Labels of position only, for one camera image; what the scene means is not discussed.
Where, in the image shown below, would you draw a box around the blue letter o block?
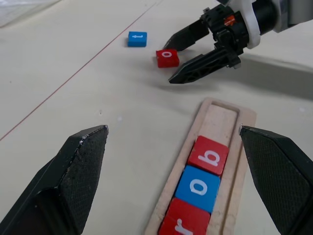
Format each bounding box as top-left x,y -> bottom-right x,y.
175,165 -> 221,213

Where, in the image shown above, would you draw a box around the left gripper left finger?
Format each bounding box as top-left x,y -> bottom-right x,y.
0,124 -> 110,235

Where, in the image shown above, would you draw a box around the blue letter t block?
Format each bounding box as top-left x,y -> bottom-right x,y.
127,31 -> 148,48

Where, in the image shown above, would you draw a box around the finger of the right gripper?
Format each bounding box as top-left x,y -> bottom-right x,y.
162,19 -> 211,52
168,47 -> 242,85

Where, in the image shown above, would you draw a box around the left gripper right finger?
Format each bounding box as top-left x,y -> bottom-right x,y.
238,124 -> 313,235

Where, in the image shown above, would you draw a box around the red letter o block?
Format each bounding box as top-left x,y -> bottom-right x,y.
156,48 -> 180,69

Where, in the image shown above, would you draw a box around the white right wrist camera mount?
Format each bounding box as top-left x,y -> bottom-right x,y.
219,0 -> 261,50

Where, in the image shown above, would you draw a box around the wooden letter tray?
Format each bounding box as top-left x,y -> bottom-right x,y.
144,97 -> 257,235

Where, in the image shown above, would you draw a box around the red letter b block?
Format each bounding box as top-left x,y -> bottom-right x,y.
187,135 -> 230,176

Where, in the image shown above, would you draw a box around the red letter r block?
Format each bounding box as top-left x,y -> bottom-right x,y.
158,197 -> 211,235

